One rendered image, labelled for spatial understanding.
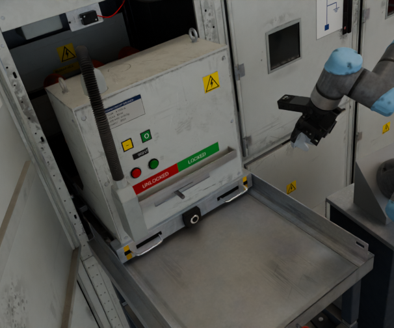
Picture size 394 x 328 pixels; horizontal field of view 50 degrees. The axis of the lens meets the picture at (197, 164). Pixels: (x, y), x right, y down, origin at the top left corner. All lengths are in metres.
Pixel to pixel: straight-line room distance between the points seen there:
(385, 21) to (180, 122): 1.22
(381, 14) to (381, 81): 1.08
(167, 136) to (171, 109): 0.08
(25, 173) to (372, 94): 0.89
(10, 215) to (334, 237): 0.90
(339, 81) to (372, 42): 1.07
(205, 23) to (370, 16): 0.86
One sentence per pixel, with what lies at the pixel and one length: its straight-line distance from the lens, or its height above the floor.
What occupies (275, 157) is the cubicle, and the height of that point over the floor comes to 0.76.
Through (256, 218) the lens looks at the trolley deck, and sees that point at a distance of 1.45.
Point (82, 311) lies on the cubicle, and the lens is 1.69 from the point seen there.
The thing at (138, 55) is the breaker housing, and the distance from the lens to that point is 1.36.
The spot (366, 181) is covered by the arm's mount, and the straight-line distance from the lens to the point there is 1.54.
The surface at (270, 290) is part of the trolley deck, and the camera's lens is 1.24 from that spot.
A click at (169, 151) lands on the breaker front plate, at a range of 1.28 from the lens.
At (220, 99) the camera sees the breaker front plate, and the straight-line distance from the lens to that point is 1.33.
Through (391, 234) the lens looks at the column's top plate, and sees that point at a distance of 1.55.
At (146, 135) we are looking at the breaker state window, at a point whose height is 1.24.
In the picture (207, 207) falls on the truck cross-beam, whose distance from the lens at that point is 1.45.
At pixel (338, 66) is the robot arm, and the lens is 1.05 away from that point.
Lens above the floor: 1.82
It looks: 34 degrees down
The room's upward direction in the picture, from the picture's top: 11 degrees counter-clockwise
